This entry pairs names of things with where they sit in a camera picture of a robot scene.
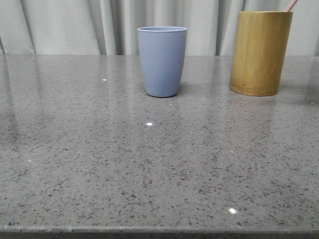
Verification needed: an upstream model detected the bamboo wooden cup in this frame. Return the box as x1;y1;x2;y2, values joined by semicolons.
230;11;293;96

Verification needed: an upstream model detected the white pleated curtain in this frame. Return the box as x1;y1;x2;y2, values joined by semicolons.
0;0;319;56

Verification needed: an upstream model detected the blue plastic cup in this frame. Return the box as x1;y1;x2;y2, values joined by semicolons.
138;26;187;98

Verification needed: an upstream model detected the pink chopstick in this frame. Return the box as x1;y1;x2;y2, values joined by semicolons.
284;0;298;12

